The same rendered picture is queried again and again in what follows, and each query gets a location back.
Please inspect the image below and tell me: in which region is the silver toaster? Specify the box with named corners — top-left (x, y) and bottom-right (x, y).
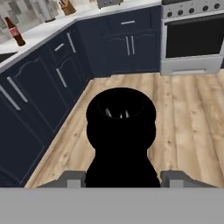
top-left (96, 0), bottom-right (124, 10)

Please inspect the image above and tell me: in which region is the black round object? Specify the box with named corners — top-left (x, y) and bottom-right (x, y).
top-left (84, 87), bottom-right (162, 188)

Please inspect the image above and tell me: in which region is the silver drawer handle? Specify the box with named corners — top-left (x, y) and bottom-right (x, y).
top-left (120, 19), bottom-right (137, 26)
top-left (53, 42), bottom-right (66, 53)

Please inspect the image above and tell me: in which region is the wooden knife block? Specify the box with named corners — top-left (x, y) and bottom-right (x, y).
top-left (58, 0), bottom-right (77, 17)

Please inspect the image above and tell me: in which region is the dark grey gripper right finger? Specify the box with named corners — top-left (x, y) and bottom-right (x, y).
top-left (160, 170), bottom-right (219, 188)

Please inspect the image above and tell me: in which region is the dark sink basin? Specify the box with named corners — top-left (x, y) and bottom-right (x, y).
top-left (0, 51), bottom-right (18, 64)

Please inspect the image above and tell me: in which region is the brown cola bottle red label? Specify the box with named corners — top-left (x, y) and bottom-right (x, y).
top-left (3, 16), bottom-right (26, 47)

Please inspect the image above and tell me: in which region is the stainless steel oven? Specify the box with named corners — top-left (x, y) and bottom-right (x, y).
top-left (159, 0), bottom-right (224, 77)

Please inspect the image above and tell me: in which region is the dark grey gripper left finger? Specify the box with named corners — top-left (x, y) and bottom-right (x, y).
top-left (38, 170), bottom-right (87, 188)

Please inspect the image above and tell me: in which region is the navy drawer front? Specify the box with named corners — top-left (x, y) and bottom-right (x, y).
top-left (45, 32), bottom-right (76, 58)
top-left (107, 10), bottom-right (153, 35)

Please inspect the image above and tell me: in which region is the navy cupboard door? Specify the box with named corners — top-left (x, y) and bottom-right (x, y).
top-left (129, 30), bottom-right (162, 74)
top-left (101, 33), bottom-right (131, 75)
top-left (0, 83), bottom-right (46, 186)
top-left (67, 24), bottom-right (95, 86)
top-left (52, 56), bottom-right (86, 110)
top-left (10, 56), bottom-right (70, 134)

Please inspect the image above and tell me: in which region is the grey small appliance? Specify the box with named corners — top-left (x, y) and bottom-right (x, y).
top-left (34, 0), bottom-right (57, 24)

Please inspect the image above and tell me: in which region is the silver cupboard door handle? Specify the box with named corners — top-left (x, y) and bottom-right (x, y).
top-left (124, 35), bottom-right (131, 57)
top-left (66, 31), bottom-right (78, 54)
top-left (5, 75), bottom-right (30, 104)
top-left (130, 35), bottom-right (136, 56)
top-left (55, 67), bottom-right (68, 88)
top-left (0, 84), bottom-right (22, 111)

